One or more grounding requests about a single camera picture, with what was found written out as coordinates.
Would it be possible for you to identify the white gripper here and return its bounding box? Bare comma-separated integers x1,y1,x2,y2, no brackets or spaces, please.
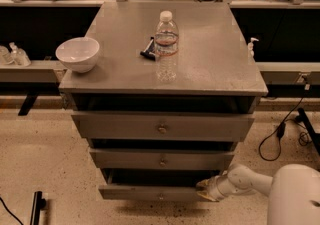
196,175,233,202

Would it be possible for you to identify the grey bottom drawer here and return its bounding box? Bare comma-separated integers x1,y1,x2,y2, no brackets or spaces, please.
99,168,220,202

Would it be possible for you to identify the grey drawer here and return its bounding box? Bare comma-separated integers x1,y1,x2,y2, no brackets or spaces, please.
90,149,233,170
99,168,220,202
72,111,254,142

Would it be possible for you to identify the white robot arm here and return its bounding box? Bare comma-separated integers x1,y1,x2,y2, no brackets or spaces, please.
196,164,320,225

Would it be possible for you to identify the grey top drawer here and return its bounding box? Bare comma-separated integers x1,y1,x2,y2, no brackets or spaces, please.
72,111,254,142

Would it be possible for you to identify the grey middle drawer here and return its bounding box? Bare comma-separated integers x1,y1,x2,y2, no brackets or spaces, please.
90,149,233,170

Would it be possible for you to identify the grey drawer cabinet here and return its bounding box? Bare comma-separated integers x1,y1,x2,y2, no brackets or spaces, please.
58,0,269,187

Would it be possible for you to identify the black stand leg right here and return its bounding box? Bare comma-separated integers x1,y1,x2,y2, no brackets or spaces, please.
298,108,320,155

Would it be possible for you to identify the white pump bottle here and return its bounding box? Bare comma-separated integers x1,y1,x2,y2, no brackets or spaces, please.
247,37,259,57

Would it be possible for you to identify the black razor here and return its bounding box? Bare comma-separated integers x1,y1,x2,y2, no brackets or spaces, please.
140,37,156,61

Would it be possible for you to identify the clear plastic water bottle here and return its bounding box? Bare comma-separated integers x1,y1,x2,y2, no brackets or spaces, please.
154,11,179,82

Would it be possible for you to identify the black stand base bottom left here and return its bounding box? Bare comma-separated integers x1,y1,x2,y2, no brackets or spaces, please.
30,191,47,225

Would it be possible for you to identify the white bowl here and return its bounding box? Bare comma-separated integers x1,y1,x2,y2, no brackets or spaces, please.
55,37,100,73

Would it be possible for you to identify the clear bottle on ledge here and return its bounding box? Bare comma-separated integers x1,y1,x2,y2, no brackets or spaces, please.
9,42,31,67

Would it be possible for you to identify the clear container at left edge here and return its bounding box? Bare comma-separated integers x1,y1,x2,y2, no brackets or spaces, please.
0,46,13,65

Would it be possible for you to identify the black floor cable with adapter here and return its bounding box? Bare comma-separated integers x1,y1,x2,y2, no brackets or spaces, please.
258,83,312,162

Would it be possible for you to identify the black cable bottom left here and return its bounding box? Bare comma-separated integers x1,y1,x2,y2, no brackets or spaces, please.
0,196,25,225

